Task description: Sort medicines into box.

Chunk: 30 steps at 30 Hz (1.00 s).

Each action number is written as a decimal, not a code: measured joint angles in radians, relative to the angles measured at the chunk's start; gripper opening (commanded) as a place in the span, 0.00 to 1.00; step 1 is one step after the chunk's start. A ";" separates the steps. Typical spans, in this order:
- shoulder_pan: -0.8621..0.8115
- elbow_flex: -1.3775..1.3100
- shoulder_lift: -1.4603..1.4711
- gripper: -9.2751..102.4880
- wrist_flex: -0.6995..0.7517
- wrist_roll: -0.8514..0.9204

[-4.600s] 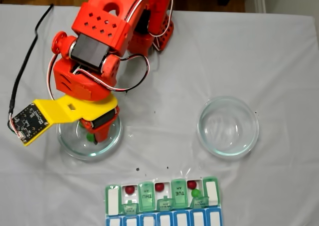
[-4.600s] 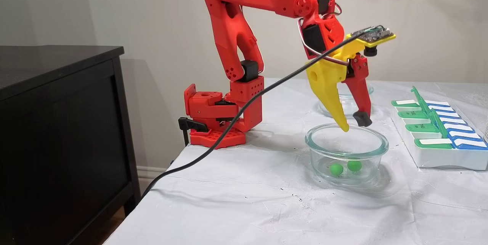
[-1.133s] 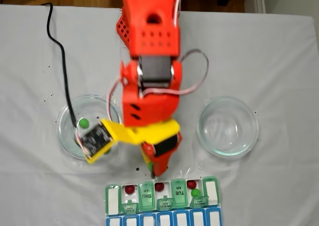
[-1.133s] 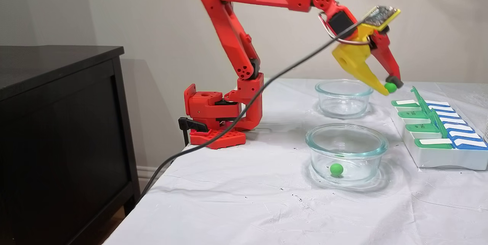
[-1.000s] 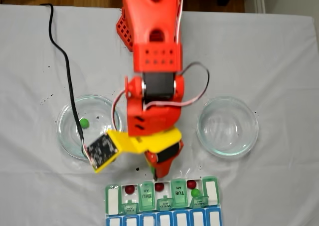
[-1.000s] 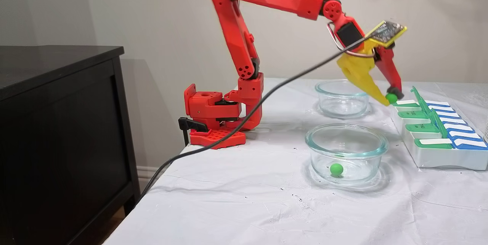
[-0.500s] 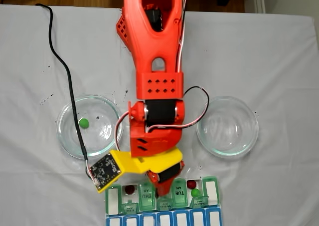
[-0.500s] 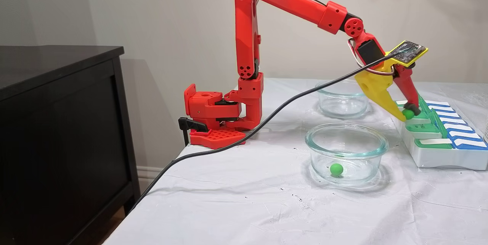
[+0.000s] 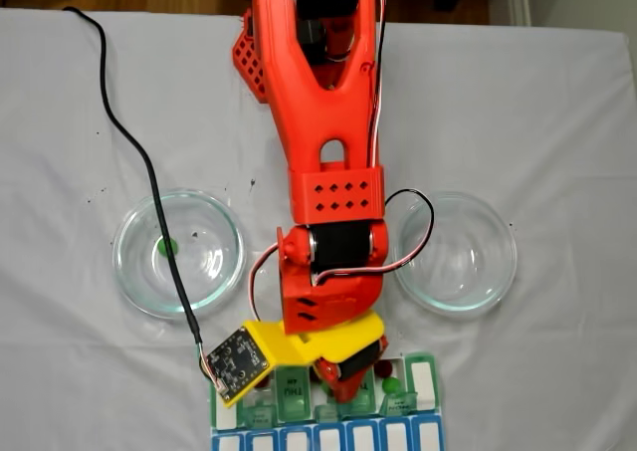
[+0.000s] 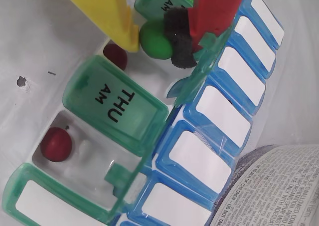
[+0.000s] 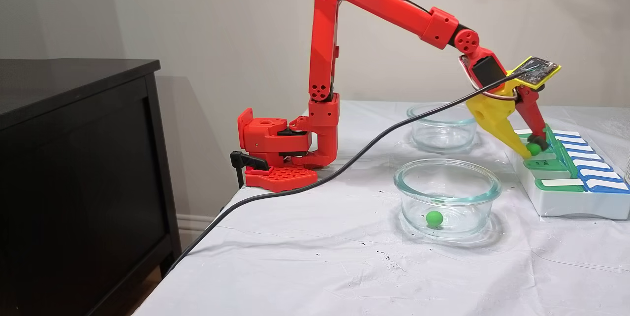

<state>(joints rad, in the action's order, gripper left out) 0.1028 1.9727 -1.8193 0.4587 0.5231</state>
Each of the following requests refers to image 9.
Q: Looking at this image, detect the white tablecloth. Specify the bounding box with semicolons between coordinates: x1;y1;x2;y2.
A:
0;8;637;451

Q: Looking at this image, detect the black camera circuit board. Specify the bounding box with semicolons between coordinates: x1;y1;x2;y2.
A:
205;326;274;410

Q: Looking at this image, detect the weekly pill organizer box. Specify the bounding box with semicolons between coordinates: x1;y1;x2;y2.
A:
207;349;444;451

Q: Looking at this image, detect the clear glass bowl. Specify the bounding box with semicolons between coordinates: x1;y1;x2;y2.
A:
112;187;248;321
392;190;518;317

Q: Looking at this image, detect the black camera cable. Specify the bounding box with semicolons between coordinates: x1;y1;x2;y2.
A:
63;5;204;348

